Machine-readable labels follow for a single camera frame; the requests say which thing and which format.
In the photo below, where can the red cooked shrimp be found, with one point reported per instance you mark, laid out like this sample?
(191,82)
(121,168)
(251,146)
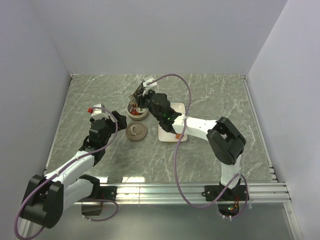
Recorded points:
(135,111)

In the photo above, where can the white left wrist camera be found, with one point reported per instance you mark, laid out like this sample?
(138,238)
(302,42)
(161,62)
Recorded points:
(96,111)

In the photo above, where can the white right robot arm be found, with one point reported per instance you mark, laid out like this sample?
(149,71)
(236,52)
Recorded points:
(225,140)

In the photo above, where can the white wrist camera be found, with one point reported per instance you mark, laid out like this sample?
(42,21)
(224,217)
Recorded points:
(149,82)
(96,111)

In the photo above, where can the brown round lunch box lid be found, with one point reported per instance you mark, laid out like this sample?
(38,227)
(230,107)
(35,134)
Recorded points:
(136,131)

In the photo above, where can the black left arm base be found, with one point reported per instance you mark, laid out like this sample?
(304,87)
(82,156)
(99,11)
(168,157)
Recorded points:
(94,203)

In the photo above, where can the aluminium front frame rail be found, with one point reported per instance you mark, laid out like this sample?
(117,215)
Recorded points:
(168,193)

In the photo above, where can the white rectangular plate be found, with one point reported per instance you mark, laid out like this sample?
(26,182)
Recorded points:
(167,137)

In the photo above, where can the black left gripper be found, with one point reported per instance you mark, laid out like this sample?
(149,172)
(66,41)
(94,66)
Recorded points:
(121,120)

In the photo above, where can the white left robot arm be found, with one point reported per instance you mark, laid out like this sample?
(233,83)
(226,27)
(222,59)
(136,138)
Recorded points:
(47,197)

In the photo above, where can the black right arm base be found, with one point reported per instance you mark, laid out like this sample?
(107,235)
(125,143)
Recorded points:
(232,202)

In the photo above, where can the round steel lunch box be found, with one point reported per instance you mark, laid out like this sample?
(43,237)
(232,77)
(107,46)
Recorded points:
(143,111)

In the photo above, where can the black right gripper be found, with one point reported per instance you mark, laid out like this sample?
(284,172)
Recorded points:
(145,96)

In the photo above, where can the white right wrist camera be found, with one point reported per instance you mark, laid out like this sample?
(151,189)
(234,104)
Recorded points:
(149,82)

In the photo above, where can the steel serving tongs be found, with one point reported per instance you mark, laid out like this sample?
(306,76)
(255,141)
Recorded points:
(137,98)

